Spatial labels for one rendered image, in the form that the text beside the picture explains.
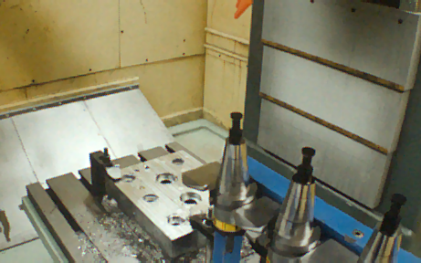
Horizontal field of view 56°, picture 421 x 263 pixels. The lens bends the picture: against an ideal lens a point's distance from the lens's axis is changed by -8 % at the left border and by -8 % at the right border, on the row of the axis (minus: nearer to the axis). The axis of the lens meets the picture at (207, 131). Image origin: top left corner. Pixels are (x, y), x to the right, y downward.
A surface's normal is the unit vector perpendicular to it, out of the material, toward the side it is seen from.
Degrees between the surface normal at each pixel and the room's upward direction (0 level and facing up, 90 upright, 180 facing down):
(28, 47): 90
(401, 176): 90
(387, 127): 90
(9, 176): 24
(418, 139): 90
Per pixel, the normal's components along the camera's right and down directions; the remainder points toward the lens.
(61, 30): 0.61, 0.36
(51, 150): 0.28, -0.67
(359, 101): -0.78, 0.23
